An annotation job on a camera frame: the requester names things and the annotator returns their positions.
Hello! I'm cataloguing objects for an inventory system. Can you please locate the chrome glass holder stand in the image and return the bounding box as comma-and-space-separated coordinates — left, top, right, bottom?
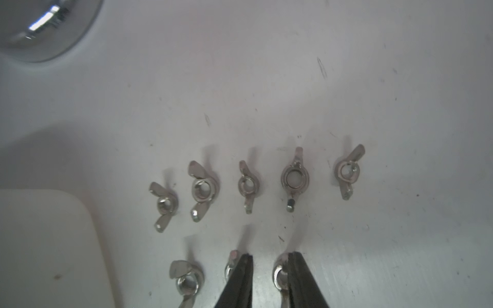
1, 0, 103, 63

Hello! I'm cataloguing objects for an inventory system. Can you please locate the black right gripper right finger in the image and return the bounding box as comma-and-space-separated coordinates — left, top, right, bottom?
287, 252, 329, 308

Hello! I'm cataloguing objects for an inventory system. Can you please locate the white storage box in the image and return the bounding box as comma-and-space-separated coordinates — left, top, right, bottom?
1, 189, 115, 307

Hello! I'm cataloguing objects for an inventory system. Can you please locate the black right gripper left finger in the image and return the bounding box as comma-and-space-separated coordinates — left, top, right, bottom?
215, 254, 254, 308

